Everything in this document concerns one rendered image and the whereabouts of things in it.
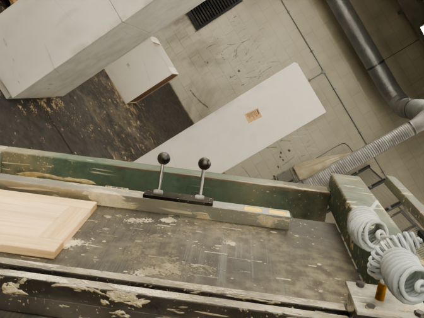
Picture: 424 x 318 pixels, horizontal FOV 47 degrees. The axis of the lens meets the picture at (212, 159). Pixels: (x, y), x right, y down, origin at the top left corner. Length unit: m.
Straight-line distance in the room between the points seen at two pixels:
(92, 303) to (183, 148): 4.19
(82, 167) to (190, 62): 7.89
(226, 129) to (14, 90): 2.10
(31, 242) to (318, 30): 8.51
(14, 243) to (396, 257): 0.79
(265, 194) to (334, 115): 7.79
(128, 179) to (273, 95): 3.40
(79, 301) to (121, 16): 2.91
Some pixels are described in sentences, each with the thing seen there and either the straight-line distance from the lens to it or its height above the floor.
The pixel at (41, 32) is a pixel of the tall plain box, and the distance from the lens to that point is 3.85.
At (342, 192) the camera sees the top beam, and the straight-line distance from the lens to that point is 1.48.
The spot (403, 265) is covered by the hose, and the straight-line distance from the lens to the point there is 0.80.
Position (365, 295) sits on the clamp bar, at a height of 1.75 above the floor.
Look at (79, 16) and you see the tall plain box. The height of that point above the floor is 0.84.
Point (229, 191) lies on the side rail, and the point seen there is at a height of 1.49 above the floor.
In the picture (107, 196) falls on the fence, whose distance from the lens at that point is 1.41.
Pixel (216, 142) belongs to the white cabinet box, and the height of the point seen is 0.96.
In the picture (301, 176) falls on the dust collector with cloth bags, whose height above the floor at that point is 1.40.
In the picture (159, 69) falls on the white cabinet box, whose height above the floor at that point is 0.62.
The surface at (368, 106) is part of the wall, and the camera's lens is 9.43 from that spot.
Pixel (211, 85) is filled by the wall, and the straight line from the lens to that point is 9.39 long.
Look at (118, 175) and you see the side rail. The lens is 1.64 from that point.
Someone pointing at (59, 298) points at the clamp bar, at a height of 1.29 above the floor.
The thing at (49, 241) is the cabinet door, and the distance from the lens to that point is 1.17.
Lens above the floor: 1.81
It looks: 11 degrees down
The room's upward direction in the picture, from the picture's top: 59 degrees clockwise
